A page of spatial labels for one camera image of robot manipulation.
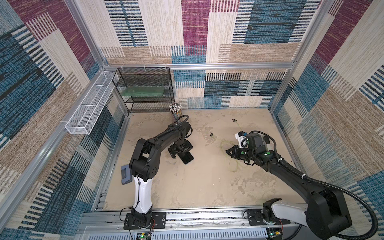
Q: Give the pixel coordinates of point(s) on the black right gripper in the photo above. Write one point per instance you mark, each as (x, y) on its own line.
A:
(239, 151)

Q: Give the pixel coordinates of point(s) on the black wire shelf rack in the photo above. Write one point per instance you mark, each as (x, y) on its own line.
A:
(145, 77)

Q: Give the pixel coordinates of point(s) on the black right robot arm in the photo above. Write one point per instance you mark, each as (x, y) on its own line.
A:
(325, 211)

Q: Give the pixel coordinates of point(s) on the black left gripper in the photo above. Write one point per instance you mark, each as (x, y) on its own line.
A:
(174, 151)

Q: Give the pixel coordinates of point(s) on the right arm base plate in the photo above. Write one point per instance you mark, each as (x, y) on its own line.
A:
(261, 217)

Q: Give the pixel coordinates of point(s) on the black smartphone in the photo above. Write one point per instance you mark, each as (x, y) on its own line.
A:
(186, 157)

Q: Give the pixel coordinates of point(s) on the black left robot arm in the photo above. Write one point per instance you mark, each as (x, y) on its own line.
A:
(145, 164)

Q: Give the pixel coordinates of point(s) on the green board on shelf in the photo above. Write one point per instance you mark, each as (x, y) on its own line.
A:
(143, 92)

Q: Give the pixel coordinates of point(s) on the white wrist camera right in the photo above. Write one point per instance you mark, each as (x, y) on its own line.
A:
(241, 138)

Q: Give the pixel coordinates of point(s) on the white wire mesh basket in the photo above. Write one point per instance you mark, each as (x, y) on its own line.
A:
(87, 113)

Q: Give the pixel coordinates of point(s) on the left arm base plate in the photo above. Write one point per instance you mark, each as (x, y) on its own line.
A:
(137, 221)

